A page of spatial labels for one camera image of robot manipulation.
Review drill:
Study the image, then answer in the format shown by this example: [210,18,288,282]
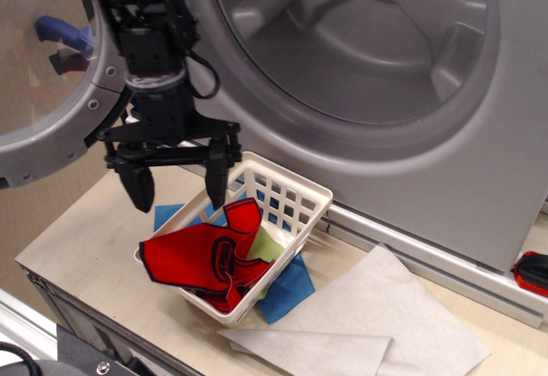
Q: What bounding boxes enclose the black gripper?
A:
[99,69,241,212]

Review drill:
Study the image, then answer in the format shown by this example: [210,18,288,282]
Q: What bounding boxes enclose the red cloth with dark trim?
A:
[139,198,273,314]

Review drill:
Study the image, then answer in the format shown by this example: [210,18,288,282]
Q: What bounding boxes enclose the light green cloth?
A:
[247,225,285,301]

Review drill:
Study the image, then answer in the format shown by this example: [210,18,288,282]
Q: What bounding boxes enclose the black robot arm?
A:
[96,0,241,212]

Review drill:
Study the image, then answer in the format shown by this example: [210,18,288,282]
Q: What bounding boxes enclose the grey round washer door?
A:
[1,0,125,189]

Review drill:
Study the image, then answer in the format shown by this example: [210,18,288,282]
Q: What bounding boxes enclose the blue and white spray bottle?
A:
[34,15,95,75]

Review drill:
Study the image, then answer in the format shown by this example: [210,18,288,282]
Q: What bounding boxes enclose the blue cloth under basket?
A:
[153,191,316,325]

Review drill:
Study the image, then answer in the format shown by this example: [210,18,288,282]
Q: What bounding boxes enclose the grey felt cloth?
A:
[220,246,490,375]

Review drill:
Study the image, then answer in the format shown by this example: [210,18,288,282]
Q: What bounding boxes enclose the red and black tool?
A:
[512,251,547,297]

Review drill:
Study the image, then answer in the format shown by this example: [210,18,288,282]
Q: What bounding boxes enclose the black metal bracket with bolt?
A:
[57,325,153,376]

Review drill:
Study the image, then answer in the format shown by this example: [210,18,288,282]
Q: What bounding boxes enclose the aluminium table frame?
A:
[1,270,200,375]

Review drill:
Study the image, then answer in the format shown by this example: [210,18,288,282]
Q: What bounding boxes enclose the black cable bottom left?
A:
[0,340,42,376]

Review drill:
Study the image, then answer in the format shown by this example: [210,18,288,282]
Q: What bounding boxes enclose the aluminium profile rail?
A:
[125,110,548,330]

